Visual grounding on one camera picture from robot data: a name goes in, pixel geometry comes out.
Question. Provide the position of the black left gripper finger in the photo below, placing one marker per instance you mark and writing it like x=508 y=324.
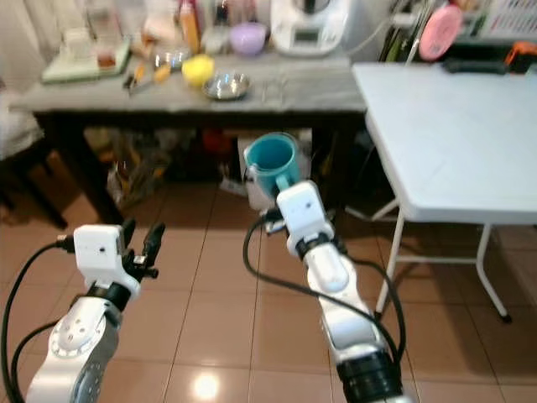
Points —
x=155 y=243
x=129 y=235

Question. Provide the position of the teal mug with rabbit print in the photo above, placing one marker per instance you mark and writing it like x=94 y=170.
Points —
x=270 y=159

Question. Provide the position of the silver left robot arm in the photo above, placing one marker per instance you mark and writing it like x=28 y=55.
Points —
x=71 y=344

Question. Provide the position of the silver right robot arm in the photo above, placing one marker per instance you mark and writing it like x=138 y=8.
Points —
x=344 y=319

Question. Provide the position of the clear plastic bag with items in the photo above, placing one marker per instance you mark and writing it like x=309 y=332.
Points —
x=138 y=172

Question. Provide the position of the red bag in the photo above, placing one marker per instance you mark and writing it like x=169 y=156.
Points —
x=218 y=144

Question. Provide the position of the dark wooden chair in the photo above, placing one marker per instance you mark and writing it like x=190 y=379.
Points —
x=25 y=172

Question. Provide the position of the white seat cushion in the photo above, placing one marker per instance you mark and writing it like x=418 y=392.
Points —
x=17 y=126

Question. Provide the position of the pale green tray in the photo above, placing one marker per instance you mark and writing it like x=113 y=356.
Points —
x=67 y=73

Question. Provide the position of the yellow plastic bowl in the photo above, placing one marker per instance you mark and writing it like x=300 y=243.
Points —
x=199 y=71

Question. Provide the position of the small steel bowl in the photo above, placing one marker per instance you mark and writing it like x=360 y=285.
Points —
x=172 y=59

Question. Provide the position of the clear plastic organizer box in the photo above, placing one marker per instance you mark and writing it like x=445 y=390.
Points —
x=92 y=38

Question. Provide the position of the clear lidded food container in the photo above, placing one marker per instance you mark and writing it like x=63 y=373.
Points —
x=215 y=42

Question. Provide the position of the clear bag of bread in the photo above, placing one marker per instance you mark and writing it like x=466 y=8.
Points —
x=159 y=25

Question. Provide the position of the orange plastic bottle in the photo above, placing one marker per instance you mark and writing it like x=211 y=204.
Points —
x=190 y=29

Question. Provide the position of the white curtain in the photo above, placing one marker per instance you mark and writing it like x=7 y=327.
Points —
x=21 y=42

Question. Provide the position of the purple plastic bowl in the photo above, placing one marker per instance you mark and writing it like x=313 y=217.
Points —
x=248 y=40

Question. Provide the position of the white kitchen appliance with display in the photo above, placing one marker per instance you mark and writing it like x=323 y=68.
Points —
x=309 y=29

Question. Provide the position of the white folding table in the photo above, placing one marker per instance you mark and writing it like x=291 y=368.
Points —
x=445 y=134

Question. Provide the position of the grey slanted metal pole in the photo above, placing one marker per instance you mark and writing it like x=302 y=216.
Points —
x=417 y=40

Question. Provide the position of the pink round plastic object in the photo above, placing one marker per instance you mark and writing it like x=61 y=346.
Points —
x=441 y=32

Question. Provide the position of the black flat device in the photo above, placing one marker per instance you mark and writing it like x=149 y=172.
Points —
x=474 y=65

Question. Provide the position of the orange black tool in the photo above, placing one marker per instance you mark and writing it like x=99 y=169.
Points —
x=518 y=54

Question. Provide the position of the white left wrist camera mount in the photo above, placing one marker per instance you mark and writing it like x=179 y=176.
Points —
x=96 y=252

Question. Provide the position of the white wall calendar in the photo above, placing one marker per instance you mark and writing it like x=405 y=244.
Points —
x=503 y=17

